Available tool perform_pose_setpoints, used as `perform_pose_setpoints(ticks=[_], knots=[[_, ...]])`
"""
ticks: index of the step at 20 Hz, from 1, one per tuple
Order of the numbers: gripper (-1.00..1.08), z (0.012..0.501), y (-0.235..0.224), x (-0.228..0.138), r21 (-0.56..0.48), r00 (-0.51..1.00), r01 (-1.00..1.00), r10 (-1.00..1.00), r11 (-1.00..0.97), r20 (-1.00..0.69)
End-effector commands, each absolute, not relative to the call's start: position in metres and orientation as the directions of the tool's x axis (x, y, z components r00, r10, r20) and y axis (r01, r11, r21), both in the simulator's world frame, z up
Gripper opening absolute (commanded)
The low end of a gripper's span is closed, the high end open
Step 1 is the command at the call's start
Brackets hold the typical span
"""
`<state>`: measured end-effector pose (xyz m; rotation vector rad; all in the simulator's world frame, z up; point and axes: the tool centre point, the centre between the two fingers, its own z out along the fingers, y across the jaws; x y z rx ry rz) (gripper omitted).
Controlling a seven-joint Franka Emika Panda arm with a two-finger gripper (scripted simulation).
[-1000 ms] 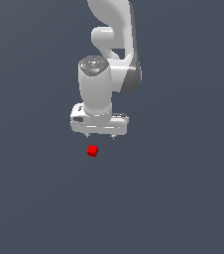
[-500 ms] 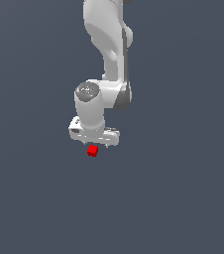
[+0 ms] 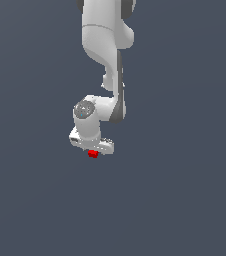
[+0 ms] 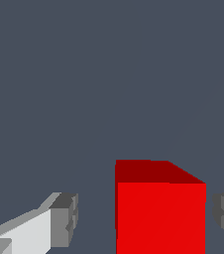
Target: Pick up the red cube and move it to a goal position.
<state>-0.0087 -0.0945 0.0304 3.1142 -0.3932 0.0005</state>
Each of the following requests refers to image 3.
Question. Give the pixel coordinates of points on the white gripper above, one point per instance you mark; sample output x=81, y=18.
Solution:
x=98, y=145

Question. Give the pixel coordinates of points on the red cube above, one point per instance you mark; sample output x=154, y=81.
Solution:
x=92, y=153

